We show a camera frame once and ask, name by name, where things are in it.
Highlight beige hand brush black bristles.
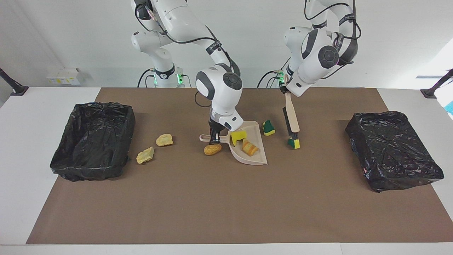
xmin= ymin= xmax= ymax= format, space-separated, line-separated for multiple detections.
xmin=282 ymin=74 xmax=300 ymax=142

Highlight orange striped bread-shaped sponge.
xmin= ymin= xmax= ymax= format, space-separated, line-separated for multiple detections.
xmin=242 ymin=139 xmax=259 ymax=157

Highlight beige plastic dustpan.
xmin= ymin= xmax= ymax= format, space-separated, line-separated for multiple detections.
xmin=199 ymin=120 xmax=268 ymax=166

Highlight black bag-lined bin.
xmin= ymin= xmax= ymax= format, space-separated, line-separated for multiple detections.
xmin=50 ymin=102 xmax=136 ymax=182

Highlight black bag bin pink mark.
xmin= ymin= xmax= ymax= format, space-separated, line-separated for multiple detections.
xmin=345 ymin=111 xmax=445 ymax=193

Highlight flat pale yellow foam chunk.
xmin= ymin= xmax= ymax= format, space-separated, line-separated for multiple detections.
xmin=156 ymin=134 xmax=174 ymax=147

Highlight brown table mat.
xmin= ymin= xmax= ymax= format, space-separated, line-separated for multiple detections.
xmin=27 ymin=87 xmax=453 ymax=245

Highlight blocky pale yellow foam chunk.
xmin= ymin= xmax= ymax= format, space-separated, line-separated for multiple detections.
xmin=136 ymin=146 xmax=155 ymax=164

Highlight black left base cable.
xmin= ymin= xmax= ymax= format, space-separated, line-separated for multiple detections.
xmin=257 ymin=57 xmax=285 ymax=88

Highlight black base cable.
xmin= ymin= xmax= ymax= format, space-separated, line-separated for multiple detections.
xmin=137 ymin=68 xmax=156 ymax=88
xmin=257 ymin=57 xmax=285 ymax=88

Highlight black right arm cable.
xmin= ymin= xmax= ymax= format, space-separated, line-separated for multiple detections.
xmin=134 ymin=0 xmax=241 ymax=108

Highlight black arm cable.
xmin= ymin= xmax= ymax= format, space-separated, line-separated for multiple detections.
xmin=304 ymin=0 xmax=361 ymax=80
xmin=134 ymin=0 xmax=241 ymax=108

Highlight black right base cable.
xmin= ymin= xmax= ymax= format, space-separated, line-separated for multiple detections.
xmin=137 ymin=68 xmax=156 ymax=88

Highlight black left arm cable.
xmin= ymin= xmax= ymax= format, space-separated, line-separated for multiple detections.
xmin=304 ymin=0 xmax=361 ymax=80

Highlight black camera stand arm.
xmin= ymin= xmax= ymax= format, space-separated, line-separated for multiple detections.
xmin=420 ymin=69 xmax=453 ymax=99
xmin=0 ymin=67 xmax=29 ymax=96

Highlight large white wall box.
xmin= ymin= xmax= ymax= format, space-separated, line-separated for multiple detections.
xmin=58 ymin=67 xmax=81 ymax=85

